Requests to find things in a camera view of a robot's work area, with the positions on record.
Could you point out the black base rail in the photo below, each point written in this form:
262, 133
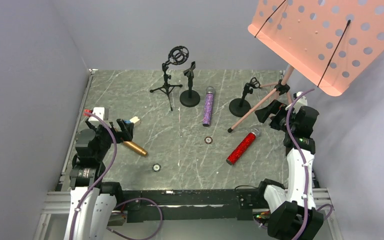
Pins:
192, 204

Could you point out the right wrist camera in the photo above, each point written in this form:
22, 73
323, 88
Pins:
299, 103

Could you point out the black round-base clip stand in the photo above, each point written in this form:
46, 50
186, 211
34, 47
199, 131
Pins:
190, 98

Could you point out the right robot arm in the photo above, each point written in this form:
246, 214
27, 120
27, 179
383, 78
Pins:
293, 213

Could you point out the brown poker chip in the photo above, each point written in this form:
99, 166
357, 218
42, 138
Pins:
208, 140

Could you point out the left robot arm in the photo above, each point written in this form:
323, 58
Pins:
92, 200

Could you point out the gold microphone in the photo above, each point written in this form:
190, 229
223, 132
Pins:
135, 148

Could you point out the purple glitter microphone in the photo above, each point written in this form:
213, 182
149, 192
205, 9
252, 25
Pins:
208, 106

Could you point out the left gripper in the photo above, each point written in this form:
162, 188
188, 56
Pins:
119, 129

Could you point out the pink music stand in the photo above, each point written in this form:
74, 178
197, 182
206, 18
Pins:
331, 43

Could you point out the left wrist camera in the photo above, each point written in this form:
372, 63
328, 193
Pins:
101, 112

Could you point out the red glitter microphone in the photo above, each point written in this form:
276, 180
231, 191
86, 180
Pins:
243, 146

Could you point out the blue white block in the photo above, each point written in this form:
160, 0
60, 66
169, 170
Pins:
134, 120

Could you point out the black round-base mic stand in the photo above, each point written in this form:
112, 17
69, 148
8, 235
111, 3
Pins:
240, 106

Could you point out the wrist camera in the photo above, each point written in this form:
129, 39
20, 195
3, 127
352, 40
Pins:
101, 112
299, 103

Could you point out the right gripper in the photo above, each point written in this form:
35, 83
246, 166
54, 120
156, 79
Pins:
276, 114

